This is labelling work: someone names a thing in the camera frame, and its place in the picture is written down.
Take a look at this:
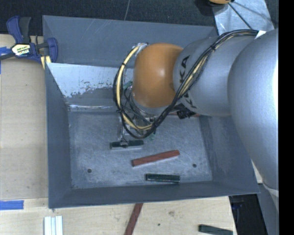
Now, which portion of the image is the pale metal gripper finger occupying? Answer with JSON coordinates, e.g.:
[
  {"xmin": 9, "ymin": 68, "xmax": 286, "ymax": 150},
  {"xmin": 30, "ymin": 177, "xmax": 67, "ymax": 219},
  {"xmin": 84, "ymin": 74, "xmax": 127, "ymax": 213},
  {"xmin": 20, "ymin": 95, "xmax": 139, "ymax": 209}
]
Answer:
[{"xmin": 117, "ymin": 115, "xmax": 128, "ymax": 148}]

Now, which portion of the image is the grey metal bin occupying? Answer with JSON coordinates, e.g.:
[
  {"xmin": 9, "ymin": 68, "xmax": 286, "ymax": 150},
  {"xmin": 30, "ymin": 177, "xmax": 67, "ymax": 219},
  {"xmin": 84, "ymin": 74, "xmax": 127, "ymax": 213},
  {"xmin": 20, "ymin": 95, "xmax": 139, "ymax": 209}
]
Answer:
[{"xmin": 42, "ymin": 15, "xmax": 261, "ymax": 209}]

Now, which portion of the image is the red-brown flat block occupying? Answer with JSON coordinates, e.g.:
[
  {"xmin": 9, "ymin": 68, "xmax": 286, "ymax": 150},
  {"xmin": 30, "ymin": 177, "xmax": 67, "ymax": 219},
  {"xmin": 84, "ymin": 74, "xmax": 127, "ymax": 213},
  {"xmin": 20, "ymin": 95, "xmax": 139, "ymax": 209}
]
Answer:
[
  {"xmin": 123, "ymin": 202, "xmax": 145, "ymax": 235},
  {"xmin": 130, "ymin": 149, "xmax": 181, "ymax": 167}
]

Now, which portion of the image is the pale wood flat board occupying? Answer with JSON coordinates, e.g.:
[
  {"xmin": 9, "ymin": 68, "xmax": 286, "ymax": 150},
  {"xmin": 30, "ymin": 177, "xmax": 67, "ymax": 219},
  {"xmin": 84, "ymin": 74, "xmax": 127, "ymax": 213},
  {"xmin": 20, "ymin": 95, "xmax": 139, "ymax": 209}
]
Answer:
[{"xmin": 0, "ymin": 60, "xmax": 49, "ymax": 201}]

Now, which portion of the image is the black cylinder on white bracket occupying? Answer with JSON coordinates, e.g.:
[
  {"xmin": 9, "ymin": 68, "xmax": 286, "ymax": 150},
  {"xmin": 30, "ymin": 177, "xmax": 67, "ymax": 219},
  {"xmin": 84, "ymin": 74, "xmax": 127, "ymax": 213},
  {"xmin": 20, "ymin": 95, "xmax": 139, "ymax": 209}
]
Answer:
[{"xmin": 176, "ymin": 108, "xmax": 202, "ymax": 120}]

